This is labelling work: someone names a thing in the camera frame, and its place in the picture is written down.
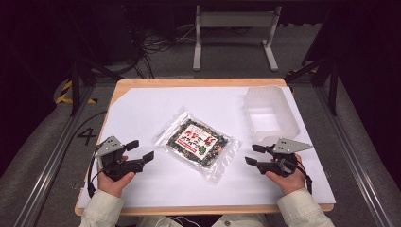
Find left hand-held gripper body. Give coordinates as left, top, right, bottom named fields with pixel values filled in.
left=95, top=135, right=146, bottom=183

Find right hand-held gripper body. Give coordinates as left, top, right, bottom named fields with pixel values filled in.
left=256, top=137, right=314, bottom=179

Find translucent plastic container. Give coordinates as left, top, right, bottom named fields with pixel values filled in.
left=243, top=85, right=302, bottom=142

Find clear bag of dried seaweed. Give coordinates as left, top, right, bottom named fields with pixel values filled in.
left=152, top=107, right=242, bottom=184

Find person's right hand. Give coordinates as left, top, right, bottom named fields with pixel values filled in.
left=264, top=153, right=307, bottom=197

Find person's left hand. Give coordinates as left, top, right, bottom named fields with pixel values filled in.
left=96, top=154, right=136, bottom=199

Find white board with wooden edge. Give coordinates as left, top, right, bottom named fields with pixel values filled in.
left=78, top=86, right=337, bottom=209

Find black metal stand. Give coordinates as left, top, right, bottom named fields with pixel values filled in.
left=61, top=56, right=125, bottom=118
left=283, top=52, right=342, bottom=116

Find yellow black hazard tape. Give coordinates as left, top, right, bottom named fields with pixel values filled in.
left=55, top=80, right=98, bottom=105

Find white metal stand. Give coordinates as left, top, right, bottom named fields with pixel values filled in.
left=192, top=5, right=283, bottom=73

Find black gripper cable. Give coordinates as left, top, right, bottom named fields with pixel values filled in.
left=86, top=150, right=106, bottom=200
left=294, top=160, right=314, bottom=196

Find aluminium rail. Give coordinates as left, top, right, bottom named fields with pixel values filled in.
left=313, top=85, right=395, bottom=227
left=12, top=84, right=96, bottom=227

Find thin white cord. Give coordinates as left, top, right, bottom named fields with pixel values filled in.
left=154, top=215, right=202, bottom=227

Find bundle of floor cables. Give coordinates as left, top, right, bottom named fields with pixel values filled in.
left=122, top=6, right=197, bottom=80

